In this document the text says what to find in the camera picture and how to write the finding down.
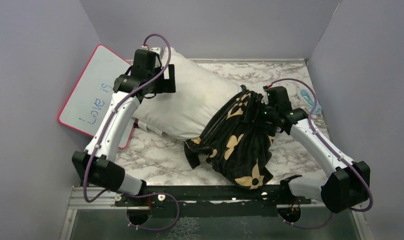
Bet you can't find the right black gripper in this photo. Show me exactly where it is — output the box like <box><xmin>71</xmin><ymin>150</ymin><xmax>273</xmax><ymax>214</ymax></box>
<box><xmin>238</xmin><ymin>97</ymin><xmax>277</xmax><ymax>129</ymax></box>

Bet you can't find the white pillow insert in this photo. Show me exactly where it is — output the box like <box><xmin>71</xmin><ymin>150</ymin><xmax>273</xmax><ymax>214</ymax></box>
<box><xmin>133</xmin><ymin>49</ymin><xmax>242</xmax><ymax>141</ymax></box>

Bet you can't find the black floral pillowcase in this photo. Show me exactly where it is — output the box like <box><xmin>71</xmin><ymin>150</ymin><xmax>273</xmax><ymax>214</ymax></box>
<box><xmin>184</xmin><ymin>85</ymin><xmax>277</xmax><ymax>190</ymax></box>

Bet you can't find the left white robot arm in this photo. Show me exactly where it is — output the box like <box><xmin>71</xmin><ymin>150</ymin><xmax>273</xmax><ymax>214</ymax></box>
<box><xmin>72</xmin><ymin>49</ymin><xmax>176</xmax><ymax>206</ymax></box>

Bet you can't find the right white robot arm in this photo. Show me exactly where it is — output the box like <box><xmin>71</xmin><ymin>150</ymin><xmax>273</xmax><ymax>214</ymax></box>
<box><xmin>256</xmin><ymin>86</ymin><xmax>371</xmax><ymax>214</ymax></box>

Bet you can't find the blue packaged small item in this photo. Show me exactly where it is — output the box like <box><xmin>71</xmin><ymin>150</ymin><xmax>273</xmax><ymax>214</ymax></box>
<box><xmin>296</xmin><ymin>88</ymin><xmax>322</xmax><ymax>116</ymax></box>

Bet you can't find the pink framed whiteboard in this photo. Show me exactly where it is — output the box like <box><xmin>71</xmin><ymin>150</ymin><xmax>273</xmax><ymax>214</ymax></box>
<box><xmin>58</xmin><ymin>44</ymin><xmax>130</xmax><ymax>136</ymax></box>

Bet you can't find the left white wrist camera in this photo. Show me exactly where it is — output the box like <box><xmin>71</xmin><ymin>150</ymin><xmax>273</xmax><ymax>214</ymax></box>
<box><xmin>149</xmin><ymin>47</ymin><xmax>164</xmax><ymax>58</ymax></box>

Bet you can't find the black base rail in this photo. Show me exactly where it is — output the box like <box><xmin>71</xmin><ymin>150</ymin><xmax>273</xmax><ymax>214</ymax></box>
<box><xmin>114</xmin><ymin>184</ymin><xmax>311</xmax><ymax>218</ymax></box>

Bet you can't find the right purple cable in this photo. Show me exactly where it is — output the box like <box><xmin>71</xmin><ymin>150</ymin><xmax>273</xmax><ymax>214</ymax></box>
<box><xmin>264</xmin><ymin>78</ymin><xmax>374</xmax><ymax>230</ymax></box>

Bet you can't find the aluminium frame rail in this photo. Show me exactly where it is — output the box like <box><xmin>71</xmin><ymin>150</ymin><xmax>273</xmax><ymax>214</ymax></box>
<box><xmin>59</xmin><ymin>187</ymin><xmax>150</xmax><ymax>240</ymax></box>

